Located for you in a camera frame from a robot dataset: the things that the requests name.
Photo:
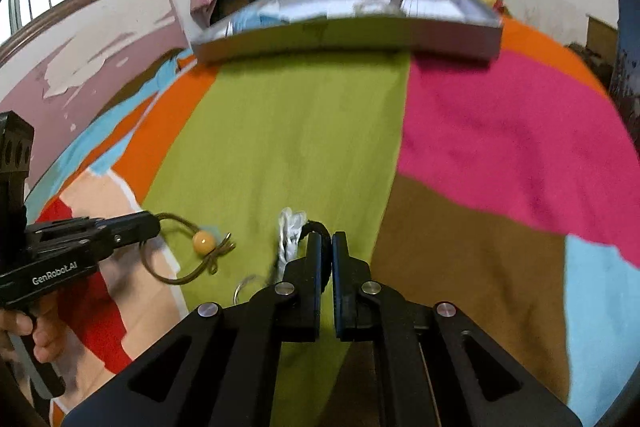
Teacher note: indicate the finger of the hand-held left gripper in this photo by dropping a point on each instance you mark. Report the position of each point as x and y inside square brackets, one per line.
[130, 239]
[125, 222]

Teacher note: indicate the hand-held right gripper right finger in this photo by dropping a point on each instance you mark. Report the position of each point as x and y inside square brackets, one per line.
[341, 267]

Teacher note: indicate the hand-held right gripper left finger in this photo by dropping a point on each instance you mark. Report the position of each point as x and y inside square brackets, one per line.
[314, 267]

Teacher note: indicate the grey shallow tray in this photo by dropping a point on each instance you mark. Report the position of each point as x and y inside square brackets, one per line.
[350, 38]

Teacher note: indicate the person's left hand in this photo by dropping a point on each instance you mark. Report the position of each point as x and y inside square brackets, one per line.
[50, 332]

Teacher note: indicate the wooden desk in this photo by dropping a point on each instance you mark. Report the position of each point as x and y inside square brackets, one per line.
[235, 2]

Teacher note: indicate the white printed paper sheet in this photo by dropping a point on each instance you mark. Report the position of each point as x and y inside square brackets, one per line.
[350, 4]

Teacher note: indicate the wooden cabinet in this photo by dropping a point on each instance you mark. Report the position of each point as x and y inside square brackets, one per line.
[602, 37]

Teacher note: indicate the blue printed curtain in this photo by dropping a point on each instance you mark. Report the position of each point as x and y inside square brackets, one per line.
[627, 47]

